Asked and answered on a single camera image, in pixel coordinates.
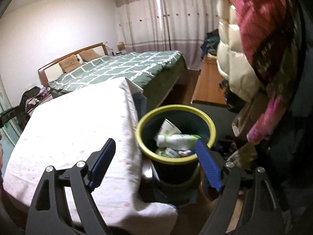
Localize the white green lotion bottle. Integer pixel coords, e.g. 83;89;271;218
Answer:
156;134;201;151

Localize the white paper cup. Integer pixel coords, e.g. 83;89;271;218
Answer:
157;119;181;136

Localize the yellow-rimmed dark trash bin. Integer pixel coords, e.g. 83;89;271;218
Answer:
135;105;216;185

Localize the white floral table cloth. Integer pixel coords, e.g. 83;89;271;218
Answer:
4;78;178;234

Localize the brown pillow left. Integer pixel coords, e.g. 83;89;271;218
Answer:
59;55;81;73

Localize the brown pillow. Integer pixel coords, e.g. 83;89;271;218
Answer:
78;49;102;62
59;55;81;73

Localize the brown pillow right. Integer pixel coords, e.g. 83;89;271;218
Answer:
78;49;102;62

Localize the pink fuzzy garment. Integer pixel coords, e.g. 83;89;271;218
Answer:
247;96;286;145

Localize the beige hanging bag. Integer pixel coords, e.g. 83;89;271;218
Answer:
232;93;268;141

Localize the long wooden low cabinet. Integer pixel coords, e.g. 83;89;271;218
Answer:
191;56;227;107

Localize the green checked duvet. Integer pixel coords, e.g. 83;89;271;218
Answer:
48;50;186;94

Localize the cream puffer jacket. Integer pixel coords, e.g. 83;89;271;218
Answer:
216;0;261;102

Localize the pile of dark clothes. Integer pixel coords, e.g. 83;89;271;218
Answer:
201;29;220;59

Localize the white purple curtain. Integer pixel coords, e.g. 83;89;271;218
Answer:
113;0;218;70

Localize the red dotted quilted jacket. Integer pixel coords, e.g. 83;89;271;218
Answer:
232;0;286;65

